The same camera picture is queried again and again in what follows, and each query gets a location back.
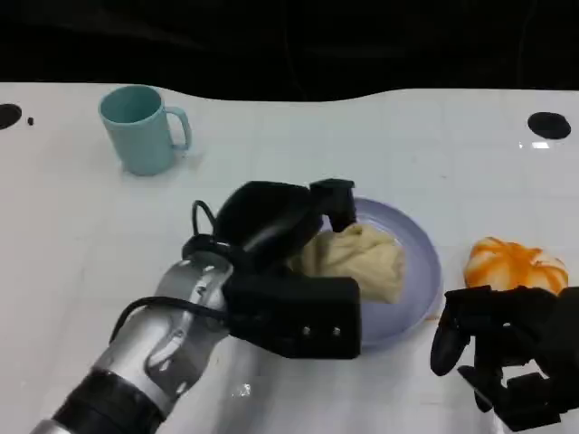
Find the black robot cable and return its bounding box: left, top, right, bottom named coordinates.
left=109, top=295, right=233, bottom=345
left=182, top=199, right=230, bottom=255

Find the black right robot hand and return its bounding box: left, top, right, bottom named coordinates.
left=429, top=285, right=579, bottom=433

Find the lilac plate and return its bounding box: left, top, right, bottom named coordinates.
left=316, top=196, right=443, bottom=350

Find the beige towel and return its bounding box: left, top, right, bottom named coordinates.
left=288, top=223, right=407, bottom=306

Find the orange and white bread roll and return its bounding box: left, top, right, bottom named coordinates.
left=463, top=235, right=570, bottom=296

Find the black round table grommet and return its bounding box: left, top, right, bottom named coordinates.
left=527, top=111, right=573, bottom=140
left=0, top=103, right=24, bottom=131

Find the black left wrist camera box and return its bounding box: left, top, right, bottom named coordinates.
left=223, top=272, right=363, bottom=361

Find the pale green mug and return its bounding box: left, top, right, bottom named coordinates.
left=98, top=84, right=194, bottom=177

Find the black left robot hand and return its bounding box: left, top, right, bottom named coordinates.
left=212, top=178, right=359, bottom=275

